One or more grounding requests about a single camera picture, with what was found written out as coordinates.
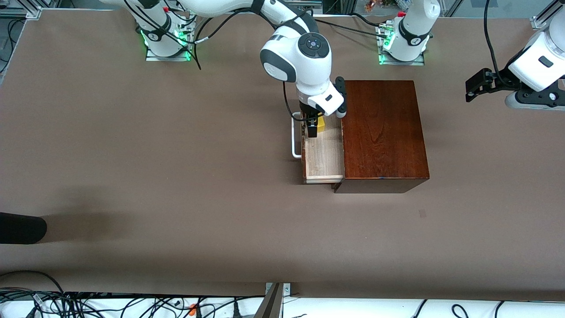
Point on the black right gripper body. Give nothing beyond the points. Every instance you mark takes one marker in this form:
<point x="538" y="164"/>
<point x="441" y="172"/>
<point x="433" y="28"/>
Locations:
<point x="306" y="109"/>

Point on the yellow cube block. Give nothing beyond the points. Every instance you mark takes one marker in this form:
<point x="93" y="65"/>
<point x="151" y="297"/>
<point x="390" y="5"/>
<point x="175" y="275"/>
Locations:
<point x="321" y="124"/>

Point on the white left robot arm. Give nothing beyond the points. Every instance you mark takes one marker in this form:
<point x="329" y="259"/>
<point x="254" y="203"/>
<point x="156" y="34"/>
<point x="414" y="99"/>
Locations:
<point x="410" y="26"/>

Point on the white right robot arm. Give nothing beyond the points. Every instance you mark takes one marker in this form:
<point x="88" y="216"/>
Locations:
<point x="309" y="66"/>

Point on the aluminium corner profile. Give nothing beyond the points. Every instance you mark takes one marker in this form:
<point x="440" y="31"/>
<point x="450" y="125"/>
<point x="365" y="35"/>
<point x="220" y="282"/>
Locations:
<point x="34" y="13"/>
<point x="539" y="22"/>

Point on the dark brown wooden cabinet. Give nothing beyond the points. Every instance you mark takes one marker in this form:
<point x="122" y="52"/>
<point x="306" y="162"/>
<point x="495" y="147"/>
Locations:
<point x="384" y="141"/>

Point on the black cylindrical object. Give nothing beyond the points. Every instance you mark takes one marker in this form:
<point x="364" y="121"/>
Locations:
<point x="22" y="227"/>

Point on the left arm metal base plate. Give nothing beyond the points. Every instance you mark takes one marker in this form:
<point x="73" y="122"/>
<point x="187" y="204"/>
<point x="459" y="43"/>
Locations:
<point x="386" y="59"/>

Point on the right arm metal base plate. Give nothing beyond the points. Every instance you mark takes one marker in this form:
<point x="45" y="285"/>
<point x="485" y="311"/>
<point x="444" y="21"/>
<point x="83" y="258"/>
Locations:
<point x="152" y="57"/>

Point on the aluminium frame post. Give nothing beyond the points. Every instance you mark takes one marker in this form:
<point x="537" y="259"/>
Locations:
<point x="271" y="304"/>

